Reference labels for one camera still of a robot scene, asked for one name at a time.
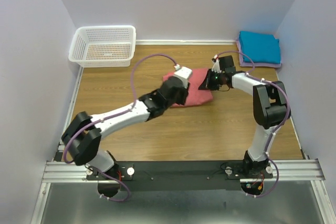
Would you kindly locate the white plastic basket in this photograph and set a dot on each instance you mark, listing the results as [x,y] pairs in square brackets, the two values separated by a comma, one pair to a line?
[103,46]

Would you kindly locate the folded teal t shirt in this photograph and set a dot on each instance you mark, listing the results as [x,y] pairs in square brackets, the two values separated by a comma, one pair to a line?
[260,48]

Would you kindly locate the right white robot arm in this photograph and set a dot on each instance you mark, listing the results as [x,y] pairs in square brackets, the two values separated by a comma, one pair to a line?
[270,109]

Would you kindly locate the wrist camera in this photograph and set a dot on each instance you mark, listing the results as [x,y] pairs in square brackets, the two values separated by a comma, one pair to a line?
[216,66]
[183,73]

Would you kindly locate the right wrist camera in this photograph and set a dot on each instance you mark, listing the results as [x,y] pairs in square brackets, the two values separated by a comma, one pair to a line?
[216,66]

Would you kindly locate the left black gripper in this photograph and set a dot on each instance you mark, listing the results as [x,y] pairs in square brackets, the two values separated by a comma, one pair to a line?
[185,93]

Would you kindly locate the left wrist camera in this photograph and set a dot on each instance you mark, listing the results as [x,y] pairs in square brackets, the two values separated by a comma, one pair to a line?
[183,73]

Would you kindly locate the aluminium rail frame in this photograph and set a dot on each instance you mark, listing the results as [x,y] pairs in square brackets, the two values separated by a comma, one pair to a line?
[220,130]

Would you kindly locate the pink t shirt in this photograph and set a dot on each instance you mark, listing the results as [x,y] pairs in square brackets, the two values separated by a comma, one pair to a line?
[195,96]

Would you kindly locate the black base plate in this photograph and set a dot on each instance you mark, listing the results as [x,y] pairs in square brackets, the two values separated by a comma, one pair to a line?
[181,175]

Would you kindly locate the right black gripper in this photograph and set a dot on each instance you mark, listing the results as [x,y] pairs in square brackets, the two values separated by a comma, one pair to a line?
[207,84]

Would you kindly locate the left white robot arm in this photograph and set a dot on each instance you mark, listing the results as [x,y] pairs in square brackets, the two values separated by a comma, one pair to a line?
[83,135]

